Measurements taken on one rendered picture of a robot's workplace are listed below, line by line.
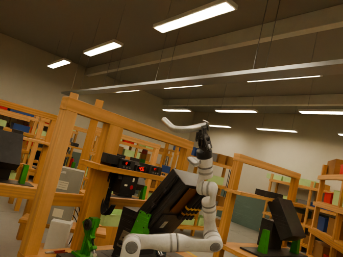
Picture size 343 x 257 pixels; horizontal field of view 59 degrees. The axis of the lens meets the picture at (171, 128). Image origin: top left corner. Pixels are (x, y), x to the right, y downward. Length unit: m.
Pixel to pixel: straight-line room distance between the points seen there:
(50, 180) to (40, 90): 10.15
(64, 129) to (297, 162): 10.36
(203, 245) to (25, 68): 11.07
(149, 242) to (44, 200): 0.85
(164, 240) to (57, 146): 0.99
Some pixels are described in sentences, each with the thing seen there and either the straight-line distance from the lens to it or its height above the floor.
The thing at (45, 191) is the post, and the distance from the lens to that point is 2.20.
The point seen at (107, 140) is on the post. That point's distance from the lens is 2.39.
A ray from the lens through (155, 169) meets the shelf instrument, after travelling 2.66.
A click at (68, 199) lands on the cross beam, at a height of 1.24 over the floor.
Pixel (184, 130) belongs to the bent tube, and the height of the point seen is 1.82.
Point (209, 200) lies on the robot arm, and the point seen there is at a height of 1.53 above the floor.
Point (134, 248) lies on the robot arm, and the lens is 1.60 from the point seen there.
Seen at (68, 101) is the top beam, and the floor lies 1.91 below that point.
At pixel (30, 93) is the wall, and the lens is 12.16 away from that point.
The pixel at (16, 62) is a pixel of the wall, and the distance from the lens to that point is 12.16.
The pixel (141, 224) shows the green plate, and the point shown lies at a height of 1.19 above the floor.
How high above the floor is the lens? 1.66
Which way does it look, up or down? 7 degrees up
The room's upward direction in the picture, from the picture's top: 14 degrees clockwise
